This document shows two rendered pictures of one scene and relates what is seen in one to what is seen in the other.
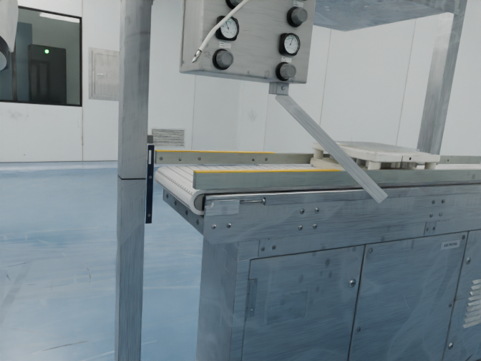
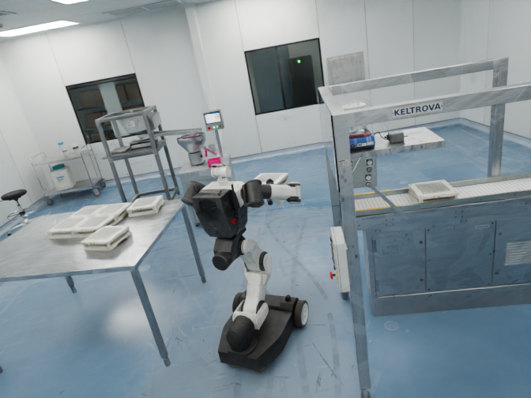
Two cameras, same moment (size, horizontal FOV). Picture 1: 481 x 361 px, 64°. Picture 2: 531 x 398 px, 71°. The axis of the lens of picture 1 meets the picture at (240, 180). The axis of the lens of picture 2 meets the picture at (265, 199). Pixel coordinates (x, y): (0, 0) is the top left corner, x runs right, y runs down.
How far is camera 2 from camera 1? 1.85 m
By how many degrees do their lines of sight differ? 36
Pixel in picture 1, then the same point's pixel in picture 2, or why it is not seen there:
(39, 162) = (303, 145)
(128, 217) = (335, 217)
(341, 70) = not seen: outside the picture
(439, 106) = (494, 152)
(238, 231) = (363, 227)
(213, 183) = not seen: hidden behind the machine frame
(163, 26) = (381, 20)
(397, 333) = (453, 263)
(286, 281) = (388, 241)
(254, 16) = (355, 173)
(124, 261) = not seen: hidden behind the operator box
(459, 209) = (475, 213)
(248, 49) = (355, 182)
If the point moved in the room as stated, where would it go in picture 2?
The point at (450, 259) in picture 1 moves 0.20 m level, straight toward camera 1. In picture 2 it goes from (484, 233) to (464, 243)
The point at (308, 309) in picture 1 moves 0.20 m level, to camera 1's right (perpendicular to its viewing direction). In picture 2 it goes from (400, 250) to (431, 255)
